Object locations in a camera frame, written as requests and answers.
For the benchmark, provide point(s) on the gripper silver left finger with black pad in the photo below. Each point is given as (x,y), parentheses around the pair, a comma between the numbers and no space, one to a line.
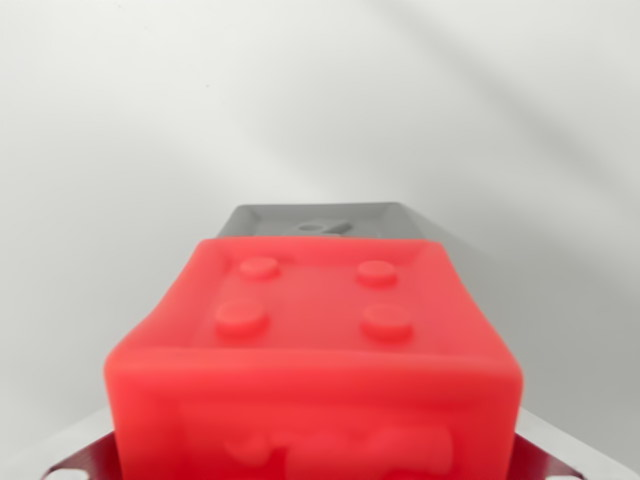
(92,460)

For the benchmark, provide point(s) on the grey cube with studs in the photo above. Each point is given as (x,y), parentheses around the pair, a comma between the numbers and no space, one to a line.
(280,220)

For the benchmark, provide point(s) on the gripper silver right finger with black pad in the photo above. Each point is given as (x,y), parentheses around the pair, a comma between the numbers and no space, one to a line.
(537,462)

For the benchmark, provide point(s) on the red cube with studs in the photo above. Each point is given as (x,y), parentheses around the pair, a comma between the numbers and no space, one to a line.
(310,380)

